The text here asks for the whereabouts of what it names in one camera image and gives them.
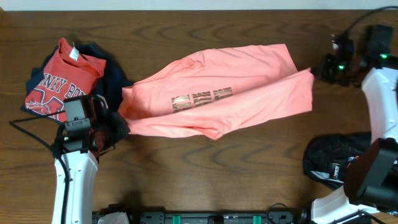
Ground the navy folded garment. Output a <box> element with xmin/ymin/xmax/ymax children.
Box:
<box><xmin>25</xmin><ymin>44</ymin><xmax>133</xmax><ymax>111</ymax></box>

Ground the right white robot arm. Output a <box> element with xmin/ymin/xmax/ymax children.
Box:
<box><xmin>302</xmin><ymin>26</ymin><xmax>397</xmax><ymax>223</ymax></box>

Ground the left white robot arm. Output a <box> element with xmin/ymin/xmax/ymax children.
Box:
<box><xmin>52</xmin><ymin>95</ymin><xmax>130</xmax><ymax>224</ymax></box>

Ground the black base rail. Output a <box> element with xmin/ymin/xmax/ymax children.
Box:
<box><xmin>91</xmin><ymin>203</ymin><xmax>313</xmax><ymax>224</ymax></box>

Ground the pink t-shirt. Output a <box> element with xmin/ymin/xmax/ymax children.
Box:
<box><xmin>119</xmin><ymin>44</ymin><xmax>314</xmax><ymax>140</ymax></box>

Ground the black patterned garment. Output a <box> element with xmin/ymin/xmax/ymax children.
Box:
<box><xmin>302</xmin><ymin>133</ymin><xmax>371</xmax><ymax>190</ymax></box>

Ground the red printed folded t-shirt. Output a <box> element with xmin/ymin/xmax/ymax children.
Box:
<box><xmin>22</xmin><ymin>38</ymin><xmax>106</xmax><ymax>123</ymax></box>

